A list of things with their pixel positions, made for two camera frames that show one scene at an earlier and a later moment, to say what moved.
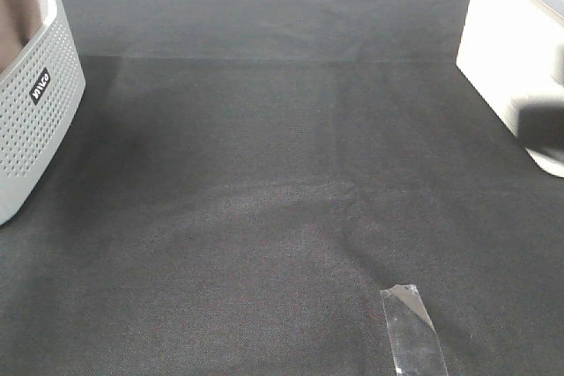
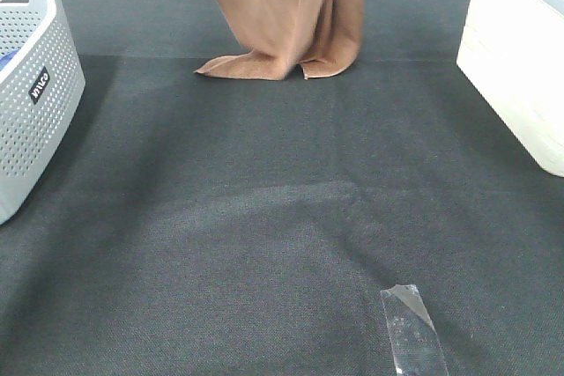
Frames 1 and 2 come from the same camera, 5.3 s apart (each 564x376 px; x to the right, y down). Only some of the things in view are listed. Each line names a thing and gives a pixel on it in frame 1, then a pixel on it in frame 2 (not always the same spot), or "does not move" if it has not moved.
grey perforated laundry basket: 41,92 does not move
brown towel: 19,4 -> 288,9
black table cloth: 267,143 does not move
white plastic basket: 511,46 does not move
